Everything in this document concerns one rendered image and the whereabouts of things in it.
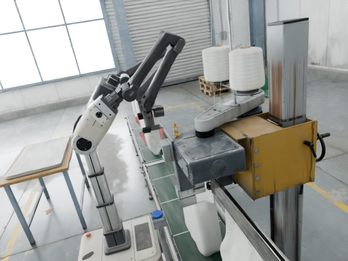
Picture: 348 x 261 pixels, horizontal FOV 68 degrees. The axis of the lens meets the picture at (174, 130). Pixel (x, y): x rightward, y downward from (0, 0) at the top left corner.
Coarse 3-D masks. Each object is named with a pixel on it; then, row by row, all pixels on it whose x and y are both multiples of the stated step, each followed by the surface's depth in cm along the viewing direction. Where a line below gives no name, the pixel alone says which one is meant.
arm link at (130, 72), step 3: (165, 51) 192; (162, 54) 193; (159, 57) 194; (162, 57) 197; (138, 63) 195; (135, 66) 195; (138, 66) 195; (129, 69) 194; (132, 69) 195; (135, 69) 195; (120, 72) 193; (123, 72) 193; (126, 72) 193; (129, 72) 193; (132, 72) 195; (120, 75) 193; (129, 75) 194; (132, 75) 195
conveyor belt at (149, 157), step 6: (132, 114) 500; (132, 120) 467; (132, 126) 437; (138, 126) 431; (138, 132) 406; (138, 138) 382; (144, 144) 358; (144, 150) 341; (150, 150) 338; (144, 156) 324; (150, 156) 321; (156, 156) 319; (144, 162) 328; (150, 162) 308
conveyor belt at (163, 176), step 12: (156, 168) 291; (168, 168) 287; (156, 180) 268; (168, 180) 265; (168, 192) 245; (168, 204) 229; (168, 216) 214; (180, 216) 212; (180, 228) 199; (180, 240) 188; (192, 240) 186; (180, 252) 178; (192, 252) 177
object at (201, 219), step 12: (204, 192) 157; (204, 204) 156; (192, 216) 166; (204, 216) 157; (216, 216) 160; (192, 228) 170; (204, 228) 160; (216, 228) 161; (204, 240) 163; (216, 240) 165; (204, 252) 167; (216, 252) 173
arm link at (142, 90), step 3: (156, 69) 195; (153, 72) 195; (153, 75) 195; (150, 78) 195; (147, 81) 195; (150, 81) 195; (144, 84) 196; (147, 84) 195; (141, 87) 195; (144, 87) 195; (147, 87) 196; (138, 90) 195; (141, 90) 195; (144, 90) 195; (138, 93) 195; (141, 93) 195; (144, 93) 198; (141, 96) 200
